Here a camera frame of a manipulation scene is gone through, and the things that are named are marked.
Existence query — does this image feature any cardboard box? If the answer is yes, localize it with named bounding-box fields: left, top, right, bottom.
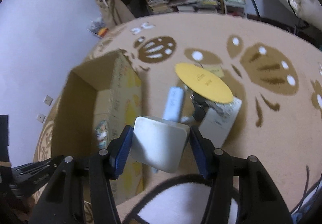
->
left=50, top=49, right=145, bottom=207

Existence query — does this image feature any beige coat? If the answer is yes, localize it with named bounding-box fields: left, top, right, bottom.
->
left=94, top=0, right=136, bottom=26

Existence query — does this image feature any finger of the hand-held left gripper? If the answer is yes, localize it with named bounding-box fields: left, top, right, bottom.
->
left=11, top=156, right=61, bottom=190

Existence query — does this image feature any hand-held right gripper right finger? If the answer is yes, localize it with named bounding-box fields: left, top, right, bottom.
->
left=189, top=126, right=293, bottom=224

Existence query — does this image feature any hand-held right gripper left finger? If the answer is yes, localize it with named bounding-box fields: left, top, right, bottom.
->
left=29, top=125, right=135, bottom=224

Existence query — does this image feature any small yellow card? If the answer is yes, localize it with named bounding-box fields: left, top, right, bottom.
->
left=202, top=64, right=224, bottom=78

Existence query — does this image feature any narrow stack of books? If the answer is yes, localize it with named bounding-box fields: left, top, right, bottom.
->
left=146, top=0, right=173, bottom=14

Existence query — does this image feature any beige patterned carpet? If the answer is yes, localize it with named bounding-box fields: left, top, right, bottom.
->
left=33, top=11, right=322, bottom=224

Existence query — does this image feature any yellow oval board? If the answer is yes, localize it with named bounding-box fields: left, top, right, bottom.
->
left=175, top=63, right=233, bottom=104

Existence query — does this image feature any white rectangular box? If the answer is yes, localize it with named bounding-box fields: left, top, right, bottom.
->
left=200, top=97, right=242, bottom=148

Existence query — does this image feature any light blue tube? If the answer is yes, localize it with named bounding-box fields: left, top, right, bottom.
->
left=162, top=86, right=185, bottom=122

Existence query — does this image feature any wide stack of books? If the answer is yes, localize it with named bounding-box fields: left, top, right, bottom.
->
left=171, top=0, right=219, bottom=13

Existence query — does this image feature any white square adapter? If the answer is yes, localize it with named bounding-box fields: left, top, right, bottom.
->
left=131, top=116, right=190, bottom=174

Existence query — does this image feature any bag of plush toys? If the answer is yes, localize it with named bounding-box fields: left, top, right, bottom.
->
left=87, top=19, right=110, bottom=37

